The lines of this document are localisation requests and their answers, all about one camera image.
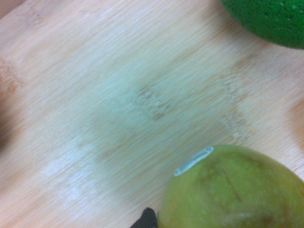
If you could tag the green apple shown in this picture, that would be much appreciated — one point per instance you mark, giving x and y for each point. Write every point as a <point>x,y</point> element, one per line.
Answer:
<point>232,192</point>

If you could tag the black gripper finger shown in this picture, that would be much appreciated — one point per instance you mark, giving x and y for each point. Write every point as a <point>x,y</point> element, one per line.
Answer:
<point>147,219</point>

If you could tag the wooden serving tray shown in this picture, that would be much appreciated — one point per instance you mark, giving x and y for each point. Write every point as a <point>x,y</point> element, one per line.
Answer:
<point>118,95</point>

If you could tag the green lime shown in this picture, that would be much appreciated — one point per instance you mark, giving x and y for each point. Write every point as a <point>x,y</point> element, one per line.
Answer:
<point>268,19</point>

